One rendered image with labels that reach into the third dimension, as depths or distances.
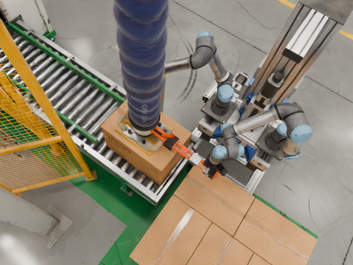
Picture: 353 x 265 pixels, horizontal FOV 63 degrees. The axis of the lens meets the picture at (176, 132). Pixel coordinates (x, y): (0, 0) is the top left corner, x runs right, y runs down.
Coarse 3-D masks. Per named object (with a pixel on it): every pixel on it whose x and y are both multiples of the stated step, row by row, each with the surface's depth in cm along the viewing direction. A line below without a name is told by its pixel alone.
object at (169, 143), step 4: (164, 140) 205; (168, 140) 207; (172, 140) 207; (176, 140) 207; (164, 144) 206; (168, 144) 206; (172, 144) 206; (176, 144) 207; (168, 148) 207; (172, 148) 204
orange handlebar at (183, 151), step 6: (156, 126) 212; (156, 132) 210; (162, 132) 210; (162, 138) 208; (180, 144) 207; (180, 150) 205; (186, 150) 205; (186, 156) 204; (204, 168) 201; (216, 174) 200
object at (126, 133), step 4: (124, 124) 223; (128, 124) 224; (120, 128) 221; (128, 128) 222; (132, 128) 223; (120, 132) 220; (124, 132) 220; (128, 132) 219; (132, 132) 221; (124, 136) 219; (128, 136) 219; (132, 140) 218; (140, 140) 218; (144, 140) 216; (148, 140) 219; (136, 144) 217; (140, 144) 217; (144, 144) 217; (152, 144) 218; (140, 148) 216; (144, 148) 216; (148, 152) 215; (152, 152) 216
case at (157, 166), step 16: (160, 112) 233; (112, 128) 223; (176, 128) 228; (112, 144) 242; (128, 144) 219; (128, 160) 250; (144, 160) 218; (160, 160) 215; (176, 160) 244; (160, 176) 223
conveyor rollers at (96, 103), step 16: (32, 48) 302; (32, 64) 290; (16, 80) 284; (48, 80) 284; (64, 80) 288; (64, 96) 277; (80, 96) 279; (64, 112) 271; (96, 112) 274; (112, 112) 275; (96, 128) 266; (192, 144) 267; (144, 176) 250
